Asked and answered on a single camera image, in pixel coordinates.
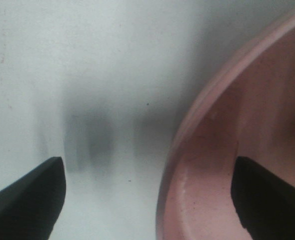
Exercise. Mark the pink round plate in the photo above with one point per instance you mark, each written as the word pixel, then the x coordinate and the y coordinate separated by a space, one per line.
pixel 246 110

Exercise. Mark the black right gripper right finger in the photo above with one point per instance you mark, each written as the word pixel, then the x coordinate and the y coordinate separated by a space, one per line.
pixel 264 203

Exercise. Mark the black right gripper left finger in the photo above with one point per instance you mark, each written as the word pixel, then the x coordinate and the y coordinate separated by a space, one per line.
pixel 30 207

